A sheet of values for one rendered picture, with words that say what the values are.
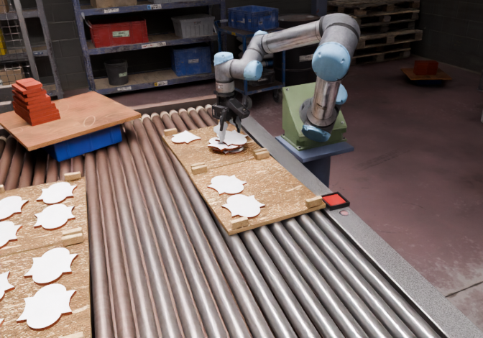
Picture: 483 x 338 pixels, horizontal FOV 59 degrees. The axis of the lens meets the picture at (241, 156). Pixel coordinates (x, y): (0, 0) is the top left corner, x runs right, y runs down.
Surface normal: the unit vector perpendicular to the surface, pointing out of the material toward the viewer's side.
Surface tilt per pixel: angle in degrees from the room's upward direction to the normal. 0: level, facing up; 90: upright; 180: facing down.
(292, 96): 45
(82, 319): 0
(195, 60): 90
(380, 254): 0
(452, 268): 0
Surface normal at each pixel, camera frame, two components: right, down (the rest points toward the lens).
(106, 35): 0.40, 0.40
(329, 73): -0.39, 0.76
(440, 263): -0.04, -0.90
